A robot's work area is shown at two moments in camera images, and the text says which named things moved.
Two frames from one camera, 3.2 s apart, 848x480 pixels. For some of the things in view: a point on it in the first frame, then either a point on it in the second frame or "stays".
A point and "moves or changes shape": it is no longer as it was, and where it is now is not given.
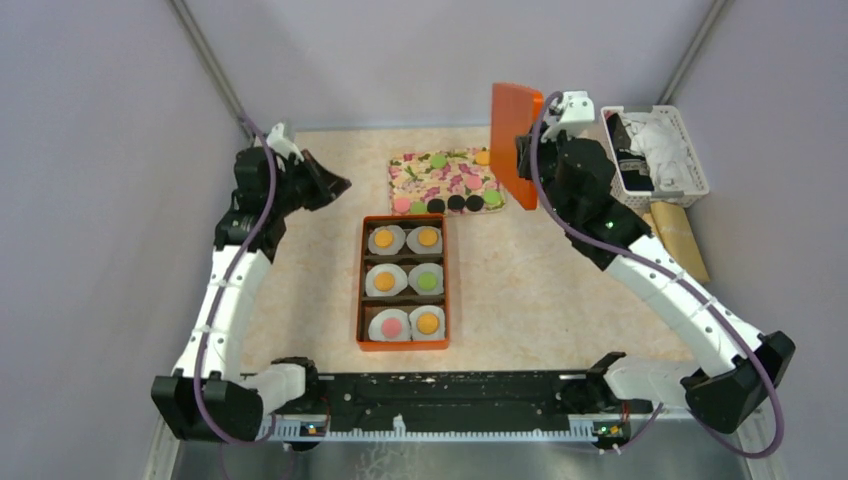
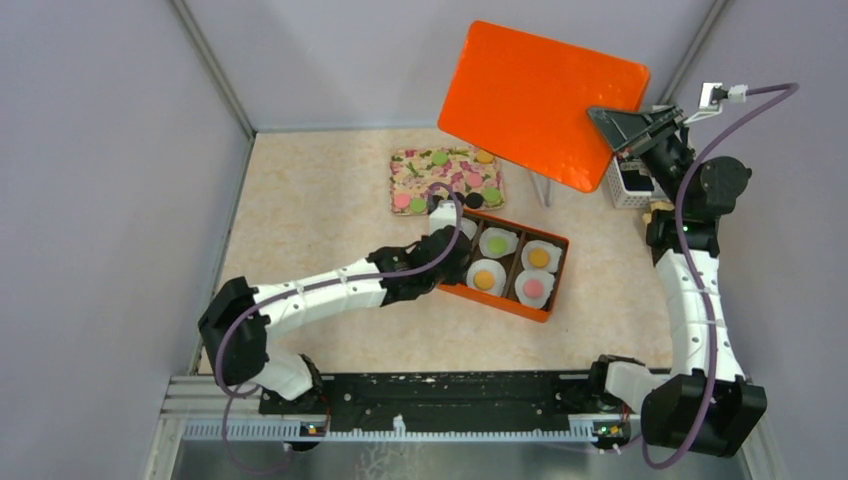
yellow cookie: x=482 y=158 stays
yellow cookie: x=427 y=323 → x=539 y=257
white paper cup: x=386 y=239 → x=468 y=227
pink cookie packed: x=392 y=327 → x=533 y=288
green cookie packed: x=427 y=281 moves or changes shape
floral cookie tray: x=444 y=182 stays
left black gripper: x=331 y=186 → x=454 y=276
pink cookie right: x=473 y=182 stays
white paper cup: x=390 y=325 → x=533 y=287
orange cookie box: x=402 y=289 → x=513 y=267
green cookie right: x=492 y=196 stays
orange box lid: x=514 y=110 → x=529 y=98
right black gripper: x=524 y=157 → x=622 y=128
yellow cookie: x=384 y=282 moves or changes shape
